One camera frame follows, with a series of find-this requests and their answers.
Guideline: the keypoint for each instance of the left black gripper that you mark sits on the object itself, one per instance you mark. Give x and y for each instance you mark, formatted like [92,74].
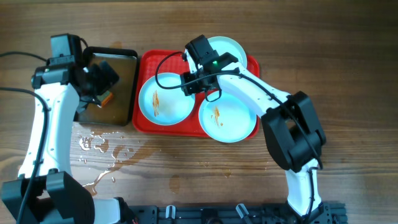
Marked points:
[104,83]

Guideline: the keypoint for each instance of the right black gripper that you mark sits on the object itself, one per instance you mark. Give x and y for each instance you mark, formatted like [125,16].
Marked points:
[188,86]

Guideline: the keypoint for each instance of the orange green sponge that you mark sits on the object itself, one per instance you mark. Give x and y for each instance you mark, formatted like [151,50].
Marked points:
[104,98]

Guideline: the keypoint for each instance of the light blue plate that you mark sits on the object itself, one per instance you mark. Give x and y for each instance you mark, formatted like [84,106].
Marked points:
[222,45]
[225,118]
[164,107]

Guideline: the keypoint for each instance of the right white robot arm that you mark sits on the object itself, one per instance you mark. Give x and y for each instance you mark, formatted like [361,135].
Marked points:
[293,133]

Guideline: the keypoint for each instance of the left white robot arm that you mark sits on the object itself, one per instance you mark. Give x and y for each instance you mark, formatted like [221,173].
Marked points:
[45,191]

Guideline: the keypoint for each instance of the black water tray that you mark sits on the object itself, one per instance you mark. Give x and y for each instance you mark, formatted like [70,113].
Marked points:
[118,109]

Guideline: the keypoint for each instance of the red plastic tray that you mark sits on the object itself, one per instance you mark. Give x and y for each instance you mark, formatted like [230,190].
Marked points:
[191,125]

